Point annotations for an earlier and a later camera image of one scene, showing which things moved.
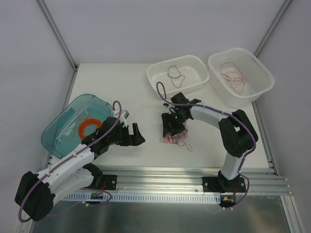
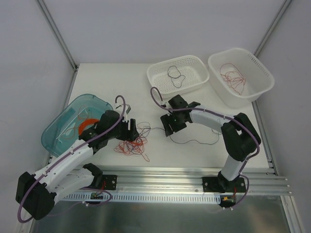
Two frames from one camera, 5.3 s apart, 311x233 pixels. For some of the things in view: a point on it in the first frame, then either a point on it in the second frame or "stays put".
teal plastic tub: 81,118 stays put
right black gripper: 172,123 stays put
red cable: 234,78 stays put
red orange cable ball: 179,138 to 129,147
